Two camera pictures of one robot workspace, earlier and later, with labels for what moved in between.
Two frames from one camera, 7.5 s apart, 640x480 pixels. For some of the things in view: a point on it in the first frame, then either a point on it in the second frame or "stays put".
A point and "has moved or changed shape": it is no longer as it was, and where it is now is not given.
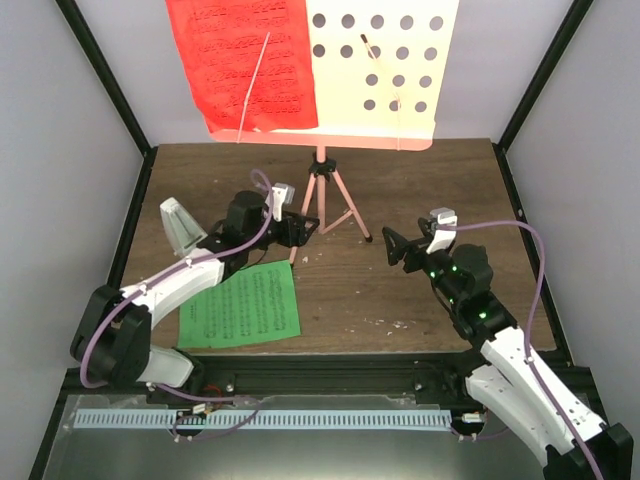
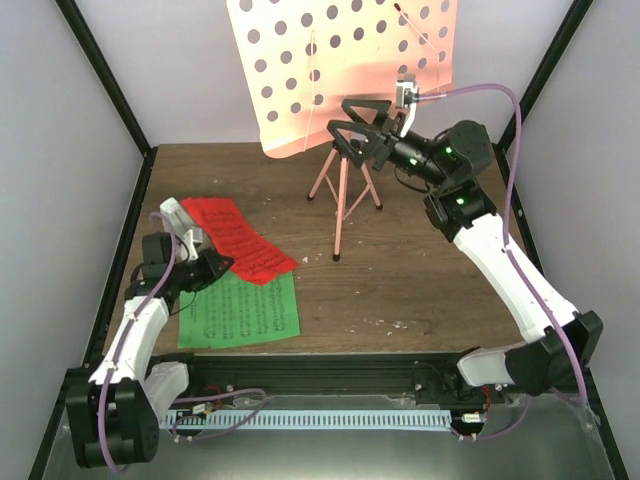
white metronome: [182, 231] stays put
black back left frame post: [104, 72] stays put
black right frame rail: [527, 221] stays put
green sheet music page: [255, 304] stays put
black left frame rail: [132, 218] stays put
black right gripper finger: [428, 228] to [380, 117]
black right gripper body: [415, 250] to [384, 150]
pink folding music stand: [384, 76] has moved or changed shape
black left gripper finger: [306, 225] to [218, 264]
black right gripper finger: [395, 246] to [372, 133]
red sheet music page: [220, 43] to [252, 258]
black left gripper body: [286, 238] to [197, 279]
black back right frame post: [568, 27] stays put
